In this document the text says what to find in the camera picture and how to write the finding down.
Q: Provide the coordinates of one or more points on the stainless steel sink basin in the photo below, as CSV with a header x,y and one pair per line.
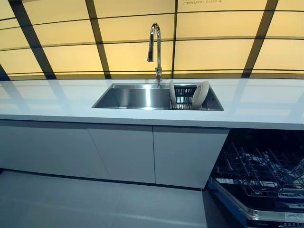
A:
x,y
133,97

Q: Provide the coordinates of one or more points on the white cabinet door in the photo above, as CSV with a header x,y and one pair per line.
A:
x,y
126,154
47,147
187,156

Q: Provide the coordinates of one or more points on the black dishwasher door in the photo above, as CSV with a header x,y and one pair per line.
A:
x,y
237,204

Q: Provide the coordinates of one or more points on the chrome gooseneck kitchen faucet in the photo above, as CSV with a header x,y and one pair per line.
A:
x,y
158,47

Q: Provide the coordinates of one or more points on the cream deep round plate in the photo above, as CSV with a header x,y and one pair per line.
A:
x,y
199,95

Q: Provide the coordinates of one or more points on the black dish drying rack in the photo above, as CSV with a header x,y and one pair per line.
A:
x,y
184,92

